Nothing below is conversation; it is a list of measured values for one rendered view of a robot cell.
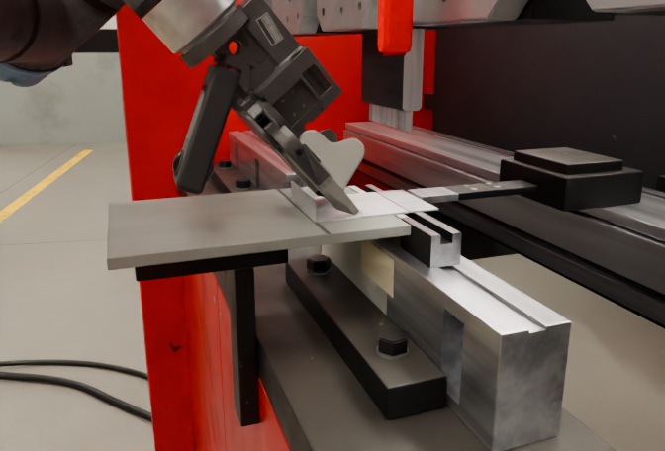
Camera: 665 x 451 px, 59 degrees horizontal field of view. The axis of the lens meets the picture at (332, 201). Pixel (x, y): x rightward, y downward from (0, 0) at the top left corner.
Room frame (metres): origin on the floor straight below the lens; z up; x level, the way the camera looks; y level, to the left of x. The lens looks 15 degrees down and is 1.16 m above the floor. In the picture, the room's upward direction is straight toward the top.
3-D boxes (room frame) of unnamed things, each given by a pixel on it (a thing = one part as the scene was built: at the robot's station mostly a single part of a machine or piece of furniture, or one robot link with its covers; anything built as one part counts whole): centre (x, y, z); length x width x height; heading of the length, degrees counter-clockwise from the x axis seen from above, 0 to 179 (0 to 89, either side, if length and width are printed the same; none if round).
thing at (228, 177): (1.15, 0.20, 0.89); 0.30 x 0.05 x 0.03; 20
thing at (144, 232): (0.56, 0.08, 1.00); 0.26 x 0.18 x 0.01; 110
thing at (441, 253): (0.59, -0.07, 0.99); 0.20 x 0.03 x 0.03; 20
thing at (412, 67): (0.61, -0.06, 1.13); 0.10 x 0.02 x 0.10; 20
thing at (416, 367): (0.55, -0.02, 0.89); 0.30 x 0.05 x 0.03; 20
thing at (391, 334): (0.46, -0.05, 0.91); 0.03 x 0.03 x 0.02
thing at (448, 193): (0.66, -0.21, 1.01); 0.26 x 0.12 x 0.05; 110
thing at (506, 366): (0.56, -0.08, 0.92); 0.39 x 0.06 x 0.10; 20
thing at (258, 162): (1.13, 0.13, 0.92); 0.50 x 0.06 x 0.10; 20
